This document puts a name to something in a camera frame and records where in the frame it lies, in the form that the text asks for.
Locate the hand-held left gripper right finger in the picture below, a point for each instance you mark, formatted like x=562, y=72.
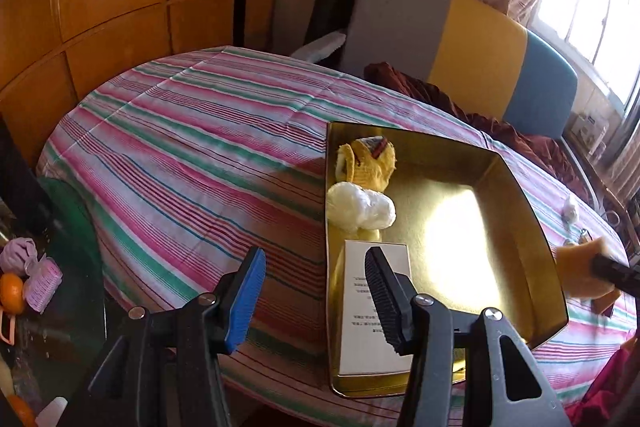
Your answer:
x=382, y=302

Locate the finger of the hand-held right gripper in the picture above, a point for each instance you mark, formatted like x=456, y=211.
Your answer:
x=617, y=274

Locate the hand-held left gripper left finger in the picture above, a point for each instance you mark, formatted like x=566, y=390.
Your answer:
x=248, y=302

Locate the orange sponge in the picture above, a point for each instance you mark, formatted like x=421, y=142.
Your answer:
x=575, y=267

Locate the rectangular metal tin box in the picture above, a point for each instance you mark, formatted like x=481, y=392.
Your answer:
x=450, y=227

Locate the white paper card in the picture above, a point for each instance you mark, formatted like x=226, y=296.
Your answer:
x=352, y=307

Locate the white crumpled tissue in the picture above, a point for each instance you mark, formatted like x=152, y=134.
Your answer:
x=570, y=209

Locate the white crumpled plastic bag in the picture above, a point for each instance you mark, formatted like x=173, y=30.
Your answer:
x=350, y=204

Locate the red garment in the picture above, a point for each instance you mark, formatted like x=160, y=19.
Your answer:
x=610, y=387

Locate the white cardboard box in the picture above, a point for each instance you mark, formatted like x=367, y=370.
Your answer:
x=590, y=129

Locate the striped bedsheet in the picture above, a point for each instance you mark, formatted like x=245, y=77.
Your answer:
x=200, y=157

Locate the green glass table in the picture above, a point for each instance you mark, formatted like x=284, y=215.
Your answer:
x=75, y=257

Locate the pink hair brush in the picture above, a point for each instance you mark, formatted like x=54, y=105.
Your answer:
x=44, y=284

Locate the dark red blanket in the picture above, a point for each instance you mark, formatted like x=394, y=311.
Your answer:
x=425, y=87

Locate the white bottle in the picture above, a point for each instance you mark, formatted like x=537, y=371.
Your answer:
x=52, y=413

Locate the purple cloth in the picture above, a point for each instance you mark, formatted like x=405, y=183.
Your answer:
x=17, y=254

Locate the pink plastic object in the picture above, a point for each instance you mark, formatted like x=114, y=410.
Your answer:
x=6, y=329

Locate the window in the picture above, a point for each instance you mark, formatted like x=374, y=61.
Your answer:
x=590, y=7

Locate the grey yellow blue headboard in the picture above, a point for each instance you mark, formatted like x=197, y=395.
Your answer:
x=475, y=42

